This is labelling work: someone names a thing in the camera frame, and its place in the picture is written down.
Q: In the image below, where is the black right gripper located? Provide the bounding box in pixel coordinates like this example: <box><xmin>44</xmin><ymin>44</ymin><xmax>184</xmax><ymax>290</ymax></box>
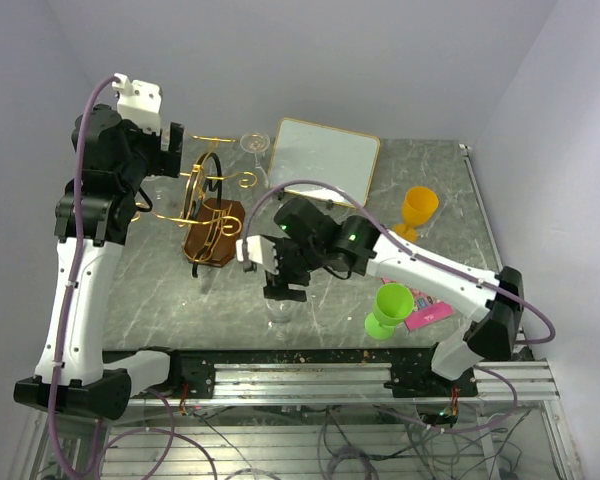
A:
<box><xmin>263</xmin><ymin>237</ymin><xmax>325</xmax><ymax>301</ymax></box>

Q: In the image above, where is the small clear wine glass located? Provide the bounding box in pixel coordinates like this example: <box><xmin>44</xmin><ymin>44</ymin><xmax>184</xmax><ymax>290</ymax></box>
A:
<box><xmin>240</xmin><ymin>133</ymin><xmax>270</xmax><ymax>189</ymax></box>

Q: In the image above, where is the orange plastic goblet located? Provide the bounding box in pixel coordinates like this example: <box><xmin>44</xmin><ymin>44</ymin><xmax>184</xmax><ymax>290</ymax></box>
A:
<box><xmin>391</xmin><ymin>186</ymin><xmax>439</xmax><ymax>243</ymax></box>

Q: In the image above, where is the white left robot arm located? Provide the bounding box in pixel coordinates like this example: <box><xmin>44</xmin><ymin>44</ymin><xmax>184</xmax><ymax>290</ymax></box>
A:
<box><xmin>13</xmin><ymin>104</ymin><xmax>184</xmax><ymax>420</ymax></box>

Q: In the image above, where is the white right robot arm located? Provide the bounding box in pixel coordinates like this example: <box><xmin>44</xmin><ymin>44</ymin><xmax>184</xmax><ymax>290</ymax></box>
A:
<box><xmin>239</xmin><ymin>198</ymin><xmax>524</xmax><ymax>396</ymax></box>

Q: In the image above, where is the green plastic goblet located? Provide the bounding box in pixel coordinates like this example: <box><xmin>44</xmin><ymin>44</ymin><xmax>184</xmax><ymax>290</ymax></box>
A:
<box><xmin>364</xmin><ymin>283</ymin><xmax>415</xmax><ymax>341</ymax></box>

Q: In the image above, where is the gold framed whiteboard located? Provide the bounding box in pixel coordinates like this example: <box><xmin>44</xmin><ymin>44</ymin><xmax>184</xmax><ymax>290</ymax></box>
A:
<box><xmin>268</xmin><ymin>118</ymin><xmax>381</xmax><ymax>205</ymax></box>

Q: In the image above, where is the pink booklet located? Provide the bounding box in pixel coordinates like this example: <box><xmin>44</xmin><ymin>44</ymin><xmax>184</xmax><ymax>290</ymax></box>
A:
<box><xmin>382</xmin><ymin>278</ymin><xmax>453</xmax><ymax>332</ymax></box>

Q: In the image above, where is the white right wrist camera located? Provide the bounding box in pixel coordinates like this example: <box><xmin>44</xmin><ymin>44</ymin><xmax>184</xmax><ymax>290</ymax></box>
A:
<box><xmin>236</xmin><ymin>235</ymin><xmax>279</xmax><ymax>275</ymax></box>

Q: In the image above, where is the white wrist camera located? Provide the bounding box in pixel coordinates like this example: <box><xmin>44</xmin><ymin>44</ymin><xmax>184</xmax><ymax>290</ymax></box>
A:
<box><xmin>111</xmin><ymin>73</ymin><xmax>162</xmax><ymax>135</ymax></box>
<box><xmin>236</xmin><ymin>235</ymin><xmax>279</xmax><ymax>275</ymax></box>

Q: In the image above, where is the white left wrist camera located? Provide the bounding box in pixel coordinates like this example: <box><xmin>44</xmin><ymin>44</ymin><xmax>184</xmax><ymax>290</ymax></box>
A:
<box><xmin>111</xmin><ymin>73</ymin><xmax>162</xmax><ymax>135</ymax></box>

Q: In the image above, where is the gold wire wine glass rack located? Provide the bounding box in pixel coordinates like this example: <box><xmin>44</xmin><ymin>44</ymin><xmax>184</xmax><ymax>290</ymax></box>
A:
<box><xmin>132</xmin><ymin>137</ymin><xmax>258</xmax><ymax>278</ymax></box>

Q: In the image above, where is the aluminium rail frame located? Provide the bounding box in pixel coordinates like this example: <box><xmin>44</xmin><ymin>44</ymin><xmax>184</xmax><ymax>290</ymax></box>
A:
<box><xmin>14</xmin><ymin>348</ymin><xmax>584</xmax><ymax>479</ymax></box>

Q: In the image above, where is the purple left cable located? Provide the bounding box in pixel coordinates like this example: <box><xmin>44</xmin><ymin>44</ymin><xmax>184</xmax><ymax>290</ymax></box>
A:
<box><xmin>47</xmin><ymin>74</ymin><xmax>216</xmax><ymax>480</ymax></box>

